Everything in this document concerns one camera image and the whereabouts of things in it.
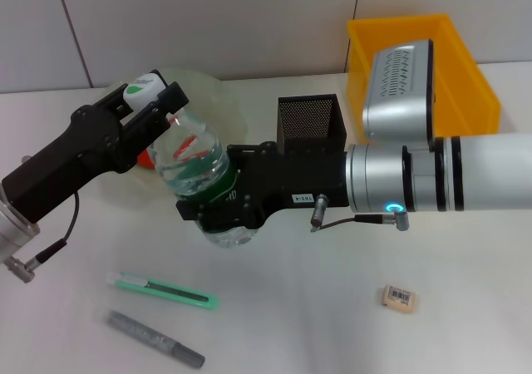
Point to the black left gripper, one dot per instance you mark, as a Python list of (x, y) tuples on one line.
[(62, 166)]

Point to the green utility knife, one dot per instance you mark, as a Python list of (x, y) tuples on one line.
[(183, 297)]

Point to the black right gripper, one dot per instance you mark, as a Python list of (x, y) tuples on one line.
[(307, 178)]

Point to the yellow plastic bin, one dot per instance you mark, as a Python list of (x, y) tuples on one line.
[(361, 58)]

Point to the beige eraser with barcode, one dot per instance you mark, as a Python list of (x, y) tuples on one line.
[(399, 297)]

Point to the black mesh pen holder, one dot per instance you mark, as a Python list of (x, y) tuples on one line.
[(332, 129)]

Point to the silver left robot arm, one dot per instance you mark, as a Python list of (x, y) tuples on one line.
[(12, 232)]

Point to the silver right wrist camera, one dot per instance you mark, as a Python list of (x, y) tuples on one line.
[(395, 112)]

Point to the pale green glass fruit plate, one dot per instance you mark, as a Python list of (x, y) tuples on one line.
[(224, 99)]

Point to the grey marker pen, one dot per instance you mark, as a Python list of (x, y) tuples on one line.
[(145, 334)]

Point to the clear green-label water bottle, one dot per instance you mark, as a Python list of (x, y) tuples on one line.
[(195, 162)]

